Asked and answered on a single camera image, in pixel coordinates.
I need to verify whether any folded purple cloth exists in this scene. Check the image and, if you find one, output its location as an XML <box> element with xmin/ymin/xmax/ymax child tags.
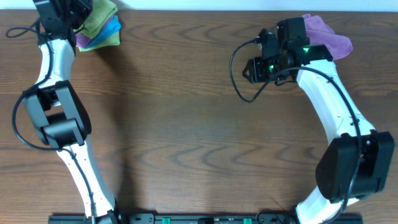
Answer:
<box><xmin>76</xmin><ymin>19</ymin><xmax>112</xmax><ymax>49</ymax></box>

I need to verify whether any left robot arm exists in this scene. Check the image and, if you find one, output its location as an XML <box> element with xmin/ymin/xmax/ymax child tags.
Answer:
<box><xmin>17</xmin><ymin>1</ymin><xmax>123</xmax><ymax>223</ymax></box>

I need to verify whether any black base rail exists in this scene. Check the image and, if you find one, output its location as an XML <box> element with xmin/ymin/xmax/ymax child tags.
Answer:
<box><xmin>48</xmin><ymin>213</ymin><xmax>364</xmax><ymax>224</ymax></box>

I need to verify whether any right black cable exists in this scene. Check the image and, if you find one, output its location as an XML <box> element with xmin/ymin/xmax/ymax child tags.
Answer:
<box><xmin>228</xmin><ymin>38</ymin><xmax>363</xmax><ymax>224</ymax></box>

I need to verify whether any folded green cloth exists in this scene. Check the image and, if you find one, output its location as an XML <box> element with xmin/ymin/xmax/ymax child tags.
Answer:
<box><xmin>78</xmin><ymin>31</ymin><xmax>121</xmax><ymax>52</ymax></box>

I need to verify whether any folded blue cloth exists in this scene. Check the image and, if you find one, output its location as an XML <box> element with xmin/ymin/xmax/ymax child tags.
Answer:
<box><xmin>84</xmin><ymin>15</ymin><xmax>121</xmax><ymax>49</ymax></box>

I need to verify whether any green microfibre cloth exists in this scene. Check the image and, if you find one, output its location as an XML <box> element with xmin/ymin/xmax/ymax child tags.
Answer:
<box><xmin>79</xmin><ymin>0</ymin><xmax>118</xmax><ymax>30</ymax></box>

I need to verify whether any crumpled purple cloth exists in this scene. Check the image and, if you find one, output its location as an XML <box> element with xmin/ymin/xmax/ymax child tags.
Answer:
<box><xmin>302</xmin><ymin>14</ymin><xmax>353</xmax><ymax>60</ymax></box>

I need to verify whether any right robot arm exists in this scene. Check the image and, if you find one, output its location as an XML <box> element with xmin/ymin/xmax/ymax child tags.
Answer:
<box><xmin>243</xmin><ymin>29</ymin><xmax>395</xmax><ymax>223</ymax></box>

